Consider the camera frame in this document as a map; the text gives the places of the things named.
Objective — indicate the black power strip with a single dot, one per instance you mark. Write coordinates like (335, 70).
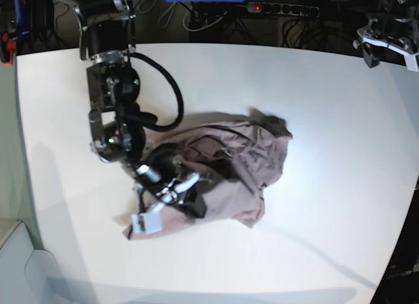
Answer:
(283, 9)

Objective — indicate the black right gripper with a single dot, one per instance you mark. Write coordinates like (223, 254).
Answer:
(167, 162)

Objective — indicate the grey side panel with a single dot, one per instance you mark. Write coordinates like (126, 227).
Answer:
(29, 275)

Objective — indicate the red black clamp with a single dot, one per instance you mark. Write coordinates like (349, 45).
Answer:
(8, 47)

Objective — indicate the mauve t-shirt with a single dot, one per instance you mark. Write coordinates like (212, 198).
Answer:
(237, 156)

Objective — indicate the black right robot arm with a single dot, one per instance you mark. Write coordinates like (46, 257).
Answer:
(117, 124)

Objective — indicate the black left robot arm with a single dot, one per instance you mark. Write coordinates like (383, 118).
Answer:
(402, 12)

